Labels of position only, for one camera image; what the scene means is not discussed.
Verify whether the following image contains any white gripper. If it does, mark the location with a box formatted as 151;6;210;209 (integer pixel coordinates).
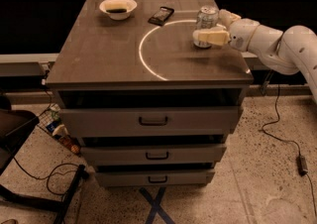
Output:
192;9;260;52

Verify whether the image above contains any silver 7up soda can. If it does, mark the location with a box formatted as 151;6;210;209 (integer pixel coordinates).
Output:
192;5;220;50

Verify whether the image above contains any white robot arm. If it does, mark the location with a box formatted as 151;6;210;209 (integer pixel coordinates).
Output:
193;10;317;101

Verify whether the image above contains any black snack packet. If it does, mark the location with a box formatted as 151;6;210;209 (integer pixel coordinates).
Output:
148;7;174;26

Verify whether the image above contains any white bowl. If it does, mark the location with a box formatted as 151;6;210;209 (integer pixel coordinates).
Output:
99;0;137;21

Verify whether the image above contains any grey drawer cabinet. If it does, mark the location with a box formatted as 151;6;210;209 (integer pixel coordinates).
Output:
48;0;253;176

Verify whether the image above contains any dark item in bowl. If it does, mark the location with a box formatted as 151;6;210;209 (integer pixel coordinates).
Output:
106;8;127;14

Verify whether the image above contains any top grey drawer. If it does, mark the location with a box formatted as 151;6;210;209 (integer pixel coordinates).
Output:
60;106;242;138

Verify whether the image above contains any grey drawer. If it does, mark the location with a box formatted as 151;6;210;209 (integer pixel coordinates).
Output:
60;106;242;138
81;144;227;166
95;168;215;187

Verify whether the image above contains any middle grey drawer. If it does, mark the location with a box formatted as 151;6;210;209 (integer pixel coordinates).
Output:
81;144;227;166

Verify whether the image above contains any bottom grey drawer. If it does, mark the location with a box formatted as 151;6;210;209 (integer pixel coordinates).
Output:
95;168;215;187

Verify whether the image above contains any blue tape cross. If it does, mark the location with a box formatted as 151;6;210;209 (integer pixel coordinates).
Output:
139;187;175;224

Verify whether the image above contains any black chair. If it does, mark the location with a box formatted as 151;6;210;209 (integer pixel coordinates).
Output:
0;95;87;224

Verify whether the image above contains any black power adapter with cable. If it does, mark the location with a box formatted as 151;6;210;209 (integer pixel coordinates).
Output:
261;86;317;217

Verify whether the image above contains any wire basket with items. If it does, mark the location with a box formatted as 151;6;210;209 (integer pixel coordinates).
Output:
39;104;80;155

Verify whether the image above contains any black floor cable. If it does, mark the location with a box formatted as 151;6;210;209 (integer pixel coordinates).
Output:
13;157;83;199

